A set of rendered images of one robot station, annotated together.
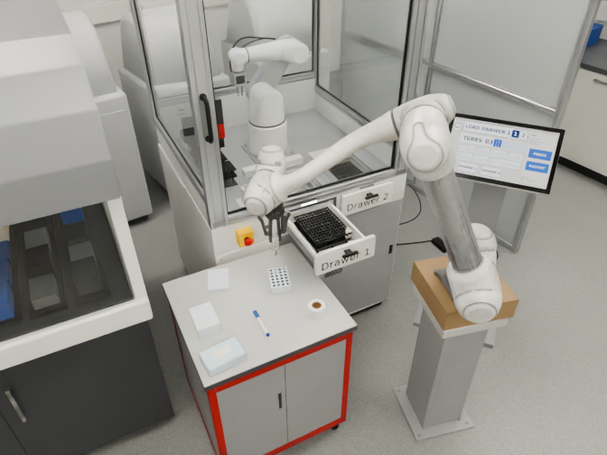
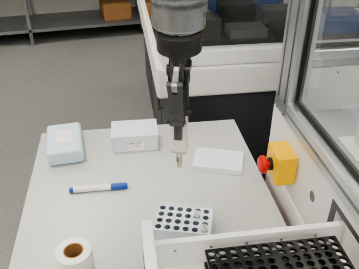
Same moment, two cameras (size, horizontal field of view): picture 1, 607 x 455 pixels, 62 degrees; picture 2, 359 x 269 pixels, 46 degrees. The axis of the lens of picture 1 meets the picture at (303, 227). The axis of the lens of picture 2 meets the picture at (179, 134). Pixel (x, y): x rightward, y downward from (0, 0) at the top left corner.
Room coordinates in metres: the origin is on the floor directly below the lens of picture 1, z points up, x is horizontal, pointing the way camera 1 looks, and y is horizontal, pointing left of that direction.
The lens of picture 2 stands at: (1.76, -0.52, 1.42)
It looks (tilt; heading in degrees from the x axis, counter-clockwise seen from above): 32 degrees down; 109
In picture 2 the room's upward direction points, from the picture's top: straight up
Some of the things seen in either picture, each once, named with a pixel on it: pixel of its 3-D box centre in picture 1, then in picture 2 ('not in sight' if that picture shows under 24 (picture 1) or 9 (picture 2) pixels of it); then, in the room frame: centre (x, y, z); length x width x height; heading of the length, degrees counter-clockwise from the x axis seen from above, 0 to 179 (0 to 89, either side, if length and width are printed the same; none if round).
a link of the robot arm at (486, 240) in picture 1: (472, 253); not in sight; (1.44, -0.64, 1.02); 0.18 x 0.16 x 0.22; 170
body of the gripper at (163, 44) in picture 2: (273, 208); (179, 55); (1.55, 0.11, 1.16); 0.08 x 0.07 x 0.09; 101
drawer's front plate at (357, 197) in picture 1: (367, 198); not in sight; (2.04, -0.31, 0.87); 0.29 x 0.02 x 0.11; 117
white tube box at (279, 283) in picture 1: (279, 279); (182, 223); (1.56, 0.10, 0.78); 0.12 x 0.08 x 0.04; 11
